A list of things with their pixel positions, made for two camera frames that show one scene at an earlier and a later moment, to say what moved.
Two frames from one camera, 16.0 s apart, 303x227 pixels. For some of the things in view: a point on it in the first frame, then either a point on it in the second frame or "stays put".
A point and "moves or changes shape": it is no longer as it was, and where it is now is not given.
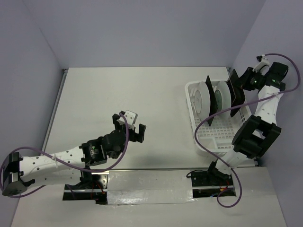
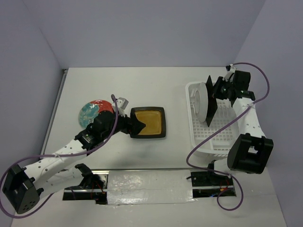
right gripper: x=245 y=78 → x=216 y=92
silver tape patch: x=151 y=186 stays put
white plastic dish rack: x=218 y=136 stays put
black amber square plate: x=237 y=95 moves or changes shape
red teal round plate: x=222 y=99 → x=90 y=110
